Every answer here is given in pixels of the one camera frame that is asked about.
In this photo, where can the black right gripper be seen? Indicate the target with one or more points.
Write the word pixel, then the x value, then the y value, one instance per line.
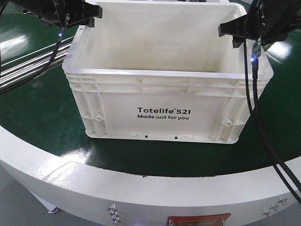
pixel 270 20

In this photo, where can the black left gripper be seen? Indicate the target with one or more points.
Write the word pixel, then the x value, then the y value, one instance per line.
pixel 61 13

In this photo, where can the white plastic Totelife crate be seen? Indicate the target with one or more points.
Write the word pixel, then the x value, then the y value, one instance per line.
pixel 158 70

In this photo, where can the green circuit board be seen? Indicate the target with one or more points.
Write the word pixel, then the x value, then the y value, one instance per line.
pixel 256 50

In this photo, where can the steel guide rails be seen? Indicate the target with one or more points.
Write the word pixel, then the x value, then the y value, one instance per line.
pixel 18 75

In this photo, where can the white curved conveyor rim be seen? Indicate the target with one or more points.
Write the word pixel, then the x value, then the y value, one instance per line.
pixel 89 192

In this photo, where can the red warning label plate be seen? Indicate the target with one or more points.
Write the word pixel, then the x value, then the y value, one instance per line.
pixel 208 220

